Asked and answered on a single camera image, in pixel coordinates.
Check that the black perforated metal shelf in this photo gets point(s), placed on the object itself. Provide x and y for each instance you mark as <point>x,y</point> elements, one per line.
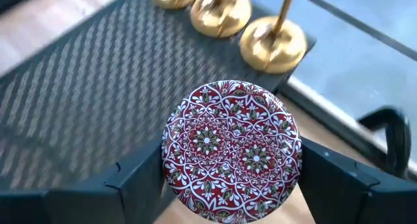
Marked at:
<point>97,87</point>

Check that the tall gold candlestick holder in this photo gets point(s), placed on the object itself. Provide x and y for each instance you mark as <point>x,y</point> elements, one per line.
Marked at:
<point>221,15</point>
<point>273,51</point>

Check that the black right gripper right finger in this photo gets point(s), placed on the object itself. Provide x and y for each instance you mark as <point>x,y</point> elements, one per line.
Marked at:
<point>358,201</point>

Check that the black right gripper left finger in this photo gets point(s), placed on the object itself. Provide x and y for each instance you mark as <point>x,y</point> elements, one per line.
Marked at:
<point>81,204</point>

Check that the red floral patterned round tin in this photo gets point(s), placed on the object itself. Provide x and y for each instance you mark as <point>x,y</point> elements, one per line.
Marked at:
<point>231,152</point>

